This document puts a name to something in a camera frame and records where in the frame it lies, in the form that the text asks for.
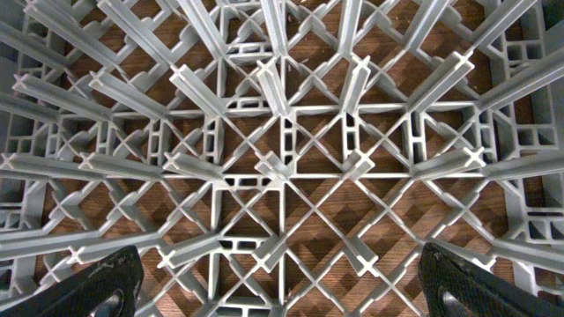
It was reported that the grey plastic dishwasher rack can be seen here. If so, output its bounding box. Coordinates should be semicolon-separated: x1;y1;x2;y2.
1;0;563;316

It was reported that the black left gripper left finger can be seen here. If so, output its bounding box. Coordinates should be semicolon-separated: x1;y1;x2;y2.
1;245;144;316

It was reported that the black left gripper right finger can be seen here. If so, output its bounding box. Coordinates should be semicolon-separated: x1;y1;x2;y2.
418;242;563;316

